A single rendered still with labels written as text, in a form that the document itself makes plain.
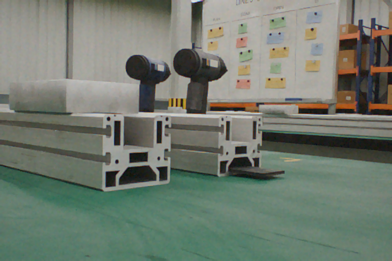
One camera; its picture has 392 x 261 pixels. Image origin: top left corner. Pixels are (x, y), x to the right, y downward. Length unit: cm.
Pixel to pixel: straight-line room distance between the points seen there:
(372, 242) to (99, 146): 30
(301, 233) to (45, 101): 37
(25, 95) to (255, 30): 358
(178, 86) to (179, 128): 843
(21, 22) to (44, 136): 1258
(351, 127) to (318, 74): 163
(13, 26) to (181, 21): 533
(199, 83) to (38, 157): 45
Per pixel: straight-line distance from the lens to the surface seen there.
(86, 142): 54
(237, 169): 65
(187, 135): 68
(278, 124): 230
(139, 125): 57
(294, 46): 385
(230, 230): 36
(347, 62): 1145
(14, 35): 1307
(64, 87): 57
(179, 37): 923
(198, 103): 96
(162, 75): 115
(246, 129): 70
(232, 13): 437
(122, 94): 61
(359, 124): 207
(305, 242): 34
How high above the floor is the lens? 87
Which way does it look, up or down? 3 degrees down
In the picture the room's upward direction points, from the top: 1 degrees clockwise
